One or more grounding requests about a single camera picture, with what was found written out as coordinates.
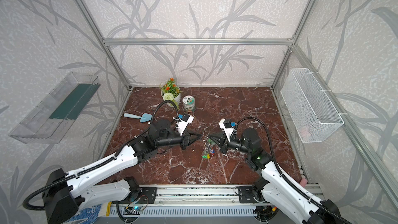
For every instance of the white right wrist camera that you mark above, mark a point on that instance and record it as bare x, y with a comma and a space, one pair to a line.
228, 126

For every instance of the white wire mesh basket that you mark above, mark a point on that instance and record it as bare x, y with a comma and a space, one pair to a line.
314, 115

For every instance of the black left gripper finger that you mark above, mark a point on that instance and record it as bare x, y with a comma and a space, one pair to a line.
192, 139
193, 133

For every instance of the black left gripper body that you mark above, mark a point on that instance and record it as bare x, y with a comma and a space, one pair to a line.
183, 139

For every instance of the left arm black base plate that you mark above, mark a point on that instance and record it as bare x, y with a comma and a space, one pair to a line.
144, 195

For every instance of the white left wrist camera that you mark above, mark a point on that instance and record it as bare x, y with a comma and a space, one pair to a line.
182, 122

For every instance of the clear plastic wall tray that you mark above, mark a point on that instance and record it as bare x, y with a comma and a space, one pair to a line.
51, 119

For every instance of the printed snack jar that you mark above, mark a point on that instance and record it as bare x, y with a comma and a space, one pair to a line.
189, 104

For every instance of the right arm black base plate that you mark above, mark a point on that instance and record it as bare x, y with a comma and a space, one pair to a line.
249, 194

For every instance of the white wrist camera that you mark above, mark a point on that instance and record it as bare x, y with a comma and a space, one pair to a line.
182, 122
228, 126

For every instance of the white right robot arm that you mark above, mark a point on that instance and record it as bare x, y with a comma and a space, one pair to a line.
275, 186

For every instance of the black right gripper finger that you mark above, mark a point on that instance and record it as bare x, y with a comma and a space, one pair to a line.
217, 141
216, 136

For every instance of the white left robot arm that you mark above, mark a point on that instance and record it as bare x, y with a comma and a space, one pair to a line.
67, 193

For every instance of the potted artificial flower plant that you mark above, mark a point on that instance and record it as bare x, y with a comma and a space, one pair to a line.
170, 91

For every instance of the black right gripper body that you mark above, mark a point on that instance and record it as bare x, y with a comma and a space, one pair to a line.
226, 143

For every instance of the green circuit board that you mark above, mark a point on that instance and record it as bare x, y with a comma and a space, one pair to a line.
133, 210

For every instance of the light blue toy trowel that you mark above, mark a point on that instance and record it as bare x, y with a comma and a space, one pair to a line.
143, 118

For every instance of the blue dotted work glove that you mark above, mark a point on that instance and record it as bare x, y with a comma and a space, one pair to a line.
86, 216

